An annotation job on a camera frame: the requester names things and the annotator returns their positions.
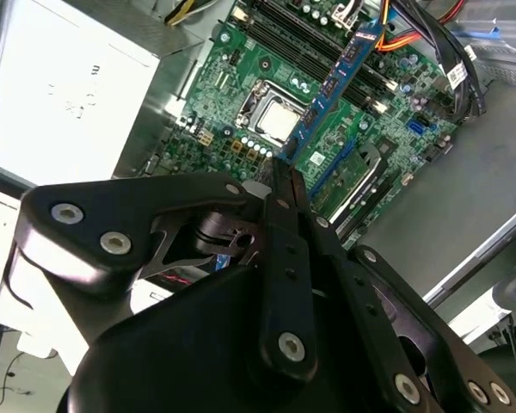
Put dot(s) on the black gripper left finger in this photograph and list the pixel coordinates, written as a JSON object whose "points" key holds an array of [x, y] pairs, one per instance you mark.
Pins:
{"points": [[112, 202]]}

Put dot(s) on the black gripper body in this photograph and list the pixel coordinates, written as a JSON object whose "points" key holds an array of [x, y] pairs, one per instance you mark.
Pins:
{"points": [[176, 353]]}

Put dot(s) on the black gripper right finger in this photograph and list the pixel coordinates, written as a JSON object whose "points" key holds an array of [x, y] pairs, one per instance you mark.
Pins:
{"points": [[451, 370]]}

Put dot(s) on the blue RAM stick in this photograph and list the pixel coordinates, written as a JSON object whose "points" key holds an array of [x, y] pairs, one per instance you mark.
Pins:
{"points": [[327, 92]]}

